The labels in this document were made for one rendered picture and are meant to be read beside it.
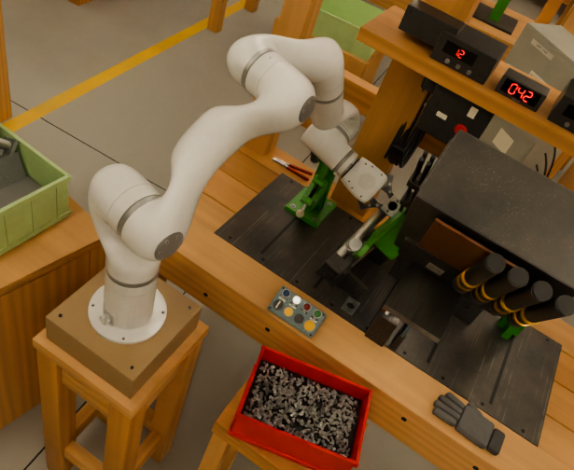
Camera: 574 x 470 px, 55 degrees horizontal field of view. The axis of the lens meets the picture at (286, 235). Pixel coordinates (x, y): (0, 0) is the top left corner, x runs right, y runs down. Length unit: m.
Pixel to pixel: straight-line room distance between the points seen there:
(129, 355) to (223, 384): 1.12
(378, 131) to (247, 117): 0.78
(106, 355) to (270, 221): 0.72
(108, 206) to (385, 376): 0.88
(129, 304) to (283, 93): 0.59
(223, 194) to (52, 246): 0.56
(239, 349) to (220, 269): 0.98
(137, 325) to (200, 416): 1.04
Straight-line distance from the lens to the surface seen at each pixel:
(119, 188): 1.15
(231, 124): 1.13
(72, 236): 1.83
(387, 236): 1.54
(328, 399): 1.53
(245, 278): 1.64
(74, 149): 3.36
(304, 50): 1.24
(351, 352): 1.60
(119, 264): 1.24
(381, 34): 1.61
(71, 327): 1.44
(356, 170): 1.58
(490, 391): 1.75
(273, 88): 1.13
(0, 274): 1.75
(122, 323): 1.40
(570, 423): 1.90
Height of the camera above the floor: 2.15
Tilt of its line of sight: 44 degrees down
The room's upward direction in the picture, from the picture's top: 22 degrees clockwise
